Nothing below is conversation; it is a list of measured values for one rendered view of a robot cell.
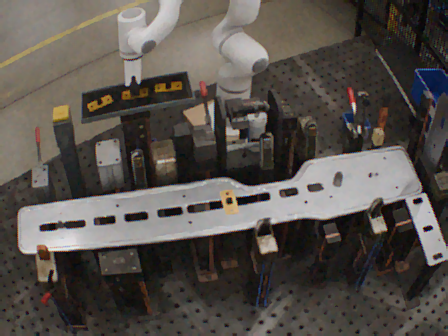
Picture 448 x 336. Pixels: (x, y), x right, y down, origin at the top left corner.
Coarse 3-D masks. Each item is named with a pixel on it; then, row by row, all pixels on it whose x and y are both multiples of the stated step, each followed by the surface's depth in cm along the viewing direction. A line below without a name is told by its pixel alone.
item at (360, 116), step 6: (360, 96) 174; (366, 96) 175; (360, 102) 176; (366, 102) 173; (360, 108) 178; (366, 108) 178; (360, 114) 181; (366, 114) 180; (354, 120) 183; (360, 120) 182; (354, 126) 184
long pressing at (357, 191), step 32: (320, 160) 185; (352, 160) 185; (384, 160) 186; (128, 192) 175; (160, 192) 176; (192, 192) 177; (256, 192) 177; (320, 192) 177; (352, 192) 177; (384, 192) 177; (416, 192) 177; (32, 224) 166; (64, 224) 167; (128, 224) 168; (160, 224) 169; (192, 224) 169; (224, 224) 169
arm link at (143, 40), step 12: (168, 0) 153; (180, 0) 156; (168, 12) 152; (156, 24) 151; (168, 24) 153; (132, 36) 153; (144, 36) 151; (156, 36) 152; (132, 48) 154; (144, 48) 153
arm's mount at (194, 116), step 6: (210, 102) 230; (192, 108) 228; (198, 108) 228; (204, 108) 228; (186, 114) 226; (192, 114) 226; (198, 114) 226; (204, 114) 226; (186, 120) 228; (192, 120) 224; (198, 120) 224; (204, 120) 224; (228, 138) 219; (234, 138) 220; (216, 156) 214; (216, 162) 217
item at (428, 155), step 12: (444, 96) 161; (444, 108) 163; (432, 120) 174; (444, 120) 164; (432, 132) 176; (444, 132) 166; (432, 144) 177; (444, 144) 167; (432, 156) 179; (432, 168) 180
